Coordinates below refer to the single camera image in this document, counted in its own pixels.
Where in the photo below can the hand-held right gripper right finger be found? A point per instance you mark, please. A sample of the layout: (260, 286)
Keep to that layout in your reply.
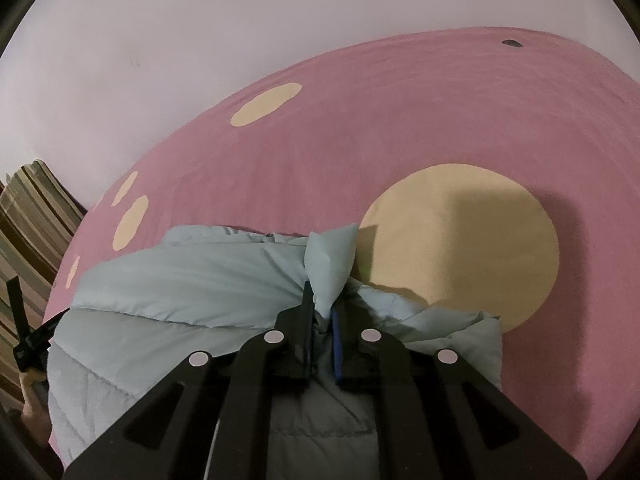
(337, 342)

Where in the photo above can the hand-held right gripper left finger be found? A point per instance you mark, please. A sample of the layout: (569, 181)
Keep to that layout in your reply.
(302, 320)

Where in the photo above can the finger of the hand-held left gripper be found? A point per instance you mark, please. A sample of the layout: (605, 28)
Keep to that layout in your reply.
(49, 325)
(14, 305)

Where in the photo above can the light blue puffer jacket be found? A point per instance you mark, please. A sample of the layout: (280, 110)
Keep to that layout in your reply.
(175, 285)

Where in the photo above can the person's left hand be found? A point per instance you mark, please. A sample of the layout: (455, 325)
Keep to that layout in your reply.
(34, 400)

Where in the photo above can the striped headboard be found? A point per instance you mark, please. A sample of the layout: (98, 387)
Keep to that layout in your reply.
(35, 225)

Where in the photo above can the pink dotted bed sheet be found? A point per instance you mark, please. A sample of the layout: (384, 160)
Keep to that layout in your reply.
(400, 125)

